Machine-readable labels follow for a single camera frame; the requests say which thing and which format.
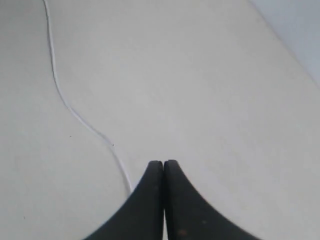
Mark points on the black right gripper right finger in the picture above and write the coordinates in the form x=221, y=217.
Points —
x=189, y=216

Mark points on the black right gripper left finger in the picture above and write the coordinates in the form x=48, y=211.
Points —
x=141, y=217

